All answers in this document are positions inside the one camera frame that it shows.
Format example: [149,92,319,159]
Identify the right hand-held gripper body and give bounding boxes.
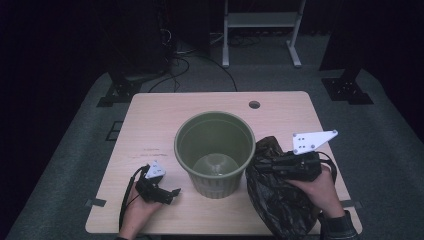
[266,129,339,183]

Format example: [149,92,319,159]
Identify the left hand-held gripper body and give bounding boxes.
[134,160,175,205]

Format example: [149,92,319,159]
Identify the black plastic garbage bag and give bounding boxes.
[245,135,322,240]

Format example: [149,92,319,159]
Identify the green plastic trash bin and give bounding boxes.
[173,110,257,200]

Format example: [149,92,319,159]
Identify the person's left hand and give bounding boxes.
[127,181,165,231]

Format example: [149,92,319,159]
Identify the person's right hand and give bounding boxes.
[285,165,345,219]

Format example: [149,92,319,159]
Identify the grey tape strip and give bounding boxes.
[84,198,108,208]
[339,199,364,210]

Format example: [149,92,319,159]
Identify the dark equipment cabinet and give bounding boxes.
[108,0,172,77]

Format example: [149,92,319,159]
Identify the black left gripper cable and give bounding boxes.
[118,164,151,232]

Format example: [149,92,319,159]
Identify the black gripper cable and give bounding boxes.
[118,164,151,232]
[314,151,338,184]

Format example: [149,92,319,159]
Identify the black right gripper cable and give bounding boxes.
[314,151,338,184]

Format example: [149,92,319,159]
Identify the black stand base plate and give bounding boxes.
[321,68,375,106]
[96,70,143,108]

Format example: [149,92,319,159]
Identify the black floor cables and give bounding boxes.
[147,55,239,94]

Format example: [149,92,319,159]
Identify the white metal stand frame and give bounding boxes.
[221,0,307,69]

